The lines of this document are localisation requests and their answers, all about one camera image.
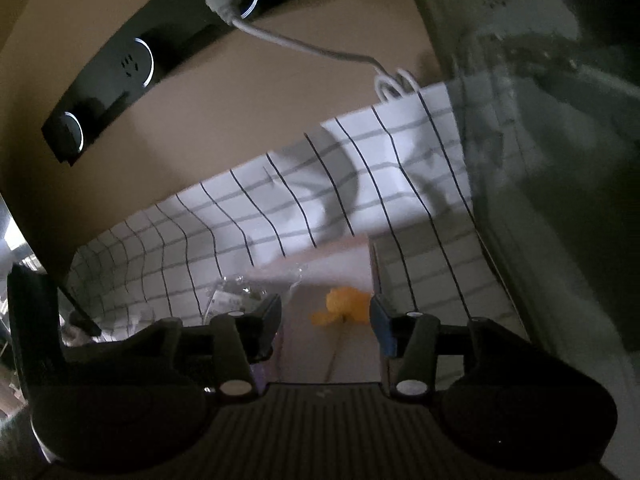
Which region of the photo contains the orange soft toy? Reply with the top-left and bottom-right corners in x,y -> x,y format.
310,286 -> 372,326

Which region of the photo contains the clear plastic bag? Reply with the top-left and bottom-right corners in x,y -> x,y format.
203,266 -> 304,324

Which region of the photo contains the pink storage box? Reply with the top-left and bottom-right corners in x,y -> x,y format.
250,235 -> 381,387

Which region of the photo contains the white checkered tablecloth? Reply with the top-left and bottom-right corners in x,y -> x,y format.
66,84 -> 524,340

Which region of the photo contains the black monitor screen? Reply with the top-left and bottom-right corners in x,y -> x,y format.
399,0 -> 640,361

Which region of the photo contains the black wall socket strip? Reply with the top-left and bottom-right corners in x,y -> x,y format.
41,0 -> 290,165

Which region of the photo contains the white plug with cable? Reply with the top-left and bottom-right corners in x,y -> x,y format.
203,0 -> 421,101

